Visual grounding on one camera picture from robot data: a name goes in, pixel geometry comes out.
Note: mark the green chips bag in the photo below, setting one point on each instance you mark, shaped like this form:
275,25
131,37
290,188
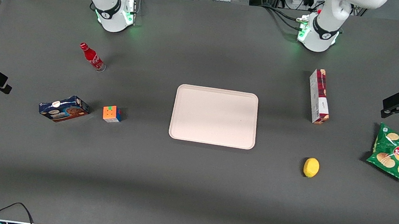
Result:
394,153

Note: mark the yellow lemon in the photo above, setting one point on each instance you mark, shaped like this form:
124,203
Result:
311,167

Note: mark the blue cookie box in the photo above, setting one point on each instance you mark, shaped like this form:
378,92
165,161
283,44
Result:
64,109

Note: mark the red soda bottle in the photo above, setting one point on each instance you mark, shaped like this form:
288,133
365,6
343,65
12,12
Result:
92,57

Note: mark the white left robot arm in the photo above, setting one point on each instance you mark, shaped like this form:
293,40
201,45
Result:
319,39

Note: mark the white power strip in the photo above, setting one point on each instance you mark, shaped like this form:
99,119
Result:
302,0

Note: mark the colourful puzzle cube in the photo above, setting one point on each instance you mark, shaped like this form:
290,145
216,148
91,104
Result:
111,113

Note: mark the red cookie box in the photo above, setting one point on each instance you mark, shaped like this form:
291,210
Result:
319,98

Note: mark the beige plastic tray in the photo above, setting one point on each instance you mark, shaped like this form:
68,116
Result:
214,115

